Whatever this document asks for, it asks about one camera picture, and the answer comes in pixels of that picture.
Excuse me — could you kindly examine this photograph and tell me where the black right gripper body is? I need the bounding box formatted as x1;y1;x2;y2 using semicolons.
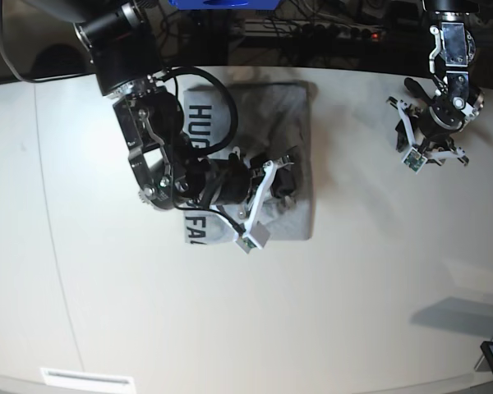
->
242;153;296;213

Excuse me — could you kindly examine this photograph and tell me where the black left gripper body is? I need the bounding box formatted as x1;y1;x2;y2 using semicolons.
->
396;106;460;167

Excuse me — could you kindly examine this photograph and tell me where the grey T-shirt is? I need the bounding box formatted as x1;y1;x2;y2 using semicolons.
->
183;82;313;241

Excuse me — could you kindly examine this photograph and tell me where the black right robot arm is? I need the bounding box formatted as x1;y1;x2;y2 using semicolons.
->
31;1;297;212

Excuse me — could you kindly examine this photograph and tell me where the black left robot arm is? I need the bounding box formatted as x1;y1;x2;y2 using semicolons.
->
387;1;485;173

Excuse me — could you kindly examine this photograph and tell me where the white label strip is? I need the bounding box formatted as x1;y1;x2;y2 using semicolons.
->
40;367;135;386

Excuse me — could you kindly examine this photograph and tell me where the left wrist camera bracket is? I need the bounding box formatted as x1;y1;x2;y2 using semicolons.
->
387;96;469;173

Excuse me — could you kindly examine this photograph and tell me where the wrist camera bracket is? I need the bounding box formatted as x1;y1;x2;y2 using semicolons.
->
387;96;469;173
210;146;270;254

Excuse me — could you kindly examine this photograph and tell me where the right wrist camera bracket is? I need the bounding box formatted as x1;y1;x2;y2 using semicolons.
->
210;146;270;254

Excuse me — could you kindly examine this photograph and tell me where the blue plastic mount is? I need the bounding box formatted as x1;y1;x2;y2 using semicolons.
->
168;0;280;11

